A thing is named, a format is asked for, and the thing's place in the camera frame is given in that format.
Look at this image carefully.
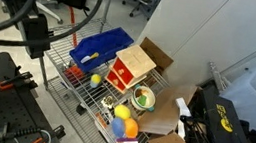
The small tortoise doll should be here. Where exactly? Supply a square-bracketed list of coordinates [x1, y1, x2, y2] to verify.
[100, 94, 116, 111]

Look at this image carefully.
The blue plastic box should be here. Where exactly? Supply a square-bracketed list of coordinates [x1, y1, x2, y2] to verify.
[67, 21, 137, 80]

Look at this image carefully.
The large wooden red-front box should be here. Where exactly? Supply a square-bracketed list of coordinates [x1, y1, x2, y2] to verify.
[111, 41, 160, 93]

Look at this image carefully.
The brown cardboard box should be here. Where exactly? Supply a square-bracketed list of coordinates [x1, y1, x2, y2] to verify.
[133, 78, 230, 143]

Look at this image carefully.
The black orange clamp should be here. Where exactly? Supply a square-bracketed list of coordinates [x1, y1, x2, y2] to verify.
[0, 117, 68, 143]
[0, 63, 41, 96]

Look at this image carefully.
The red toy block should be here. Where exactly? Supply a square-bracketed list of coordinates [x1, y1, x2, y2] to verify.
[62, 64, 86, 84]

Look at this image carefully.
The white yellow toy brush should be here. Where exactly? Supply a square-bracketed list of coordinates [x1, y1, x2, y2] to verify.
[80, 50, 100, 66]

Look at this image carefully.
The yellow-topped toy bottle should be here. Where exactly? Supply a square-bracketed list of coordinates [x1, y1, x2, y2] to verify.
[88, 72, 103, 90]

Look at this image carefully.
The black perforated table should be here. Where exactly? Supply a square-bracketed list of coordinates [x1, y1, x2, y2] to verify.
[0, 51, 80, 143]

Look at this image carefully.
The black rack caster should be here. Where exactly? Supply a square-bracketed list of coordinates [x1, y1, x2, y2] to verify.
[75, 103, 89, 116]

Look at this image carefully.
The yellow soft ball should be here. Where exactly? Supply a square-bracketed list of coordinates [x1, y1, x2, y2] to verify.
[112, 103, 133, 121]

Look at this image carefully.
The blue soft ball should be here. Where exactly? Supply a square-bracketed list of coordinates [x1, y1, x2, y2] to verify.
[108, 116, 127, 140]

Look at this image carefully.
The flat brown cardboard piece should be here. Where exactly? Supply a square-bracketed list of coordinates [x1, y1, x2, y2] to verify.
[135, 36, 178, 77]

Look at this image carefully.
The green toy piece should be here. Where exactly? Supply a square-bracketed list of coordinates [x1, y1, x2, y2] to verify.
[135, 93, 149, 107]

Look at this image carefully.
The orange soft ball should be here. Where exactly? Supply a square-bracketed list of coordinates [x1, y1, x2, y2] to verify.
[122, 117, 140, 139]

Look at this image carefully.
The black bag yellow logo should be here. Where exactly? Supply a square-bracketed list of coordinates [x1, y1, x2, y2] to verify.
[192, 89, 256, 143]

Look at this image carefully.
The red strap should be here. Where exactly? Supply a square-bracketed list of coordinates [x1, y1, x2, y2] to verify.
[63, 6, 84, 48]

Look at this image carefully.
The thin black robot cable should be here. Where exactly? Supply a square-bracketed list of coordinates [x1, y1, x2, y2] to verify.
[0, 0, 108, 61]

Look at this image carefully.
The metal wire shelf rack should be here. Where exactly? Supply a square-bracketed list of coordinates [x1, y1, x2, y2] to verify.
[25, 0, 186, 143]

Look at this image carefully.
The white cable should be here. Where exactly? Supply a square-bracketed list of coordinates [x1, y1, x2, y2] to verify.
[36, 129, 55, 143]

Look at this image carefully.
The black metal frame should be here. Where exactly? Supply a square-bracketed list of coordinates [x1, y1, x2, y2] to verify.
[177, 113, 230, 143]

